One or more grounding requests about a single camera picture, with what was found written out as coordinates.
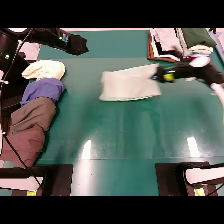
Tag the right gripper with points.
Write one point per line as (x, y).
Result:
(165, 74)

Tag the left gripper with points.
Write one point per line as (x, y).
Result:
(78, 44)

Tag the light grey shirt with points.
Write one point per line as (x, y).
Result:
(130, 83)

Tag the brown folded garment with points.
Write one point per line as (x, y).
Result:
(156, 55)

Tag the cream folded garment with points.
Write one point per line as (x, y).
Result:
(201, 49)

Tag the dark green folded garment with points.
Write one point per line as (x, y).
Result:
(198, 36)

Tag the blue garment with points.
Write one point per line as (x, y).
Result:
(43, 89)

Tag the grey-brown garment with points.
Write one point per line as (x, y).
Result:
(33, 115)

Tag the maroon garment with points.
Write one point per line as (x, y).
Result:
(23, 145)

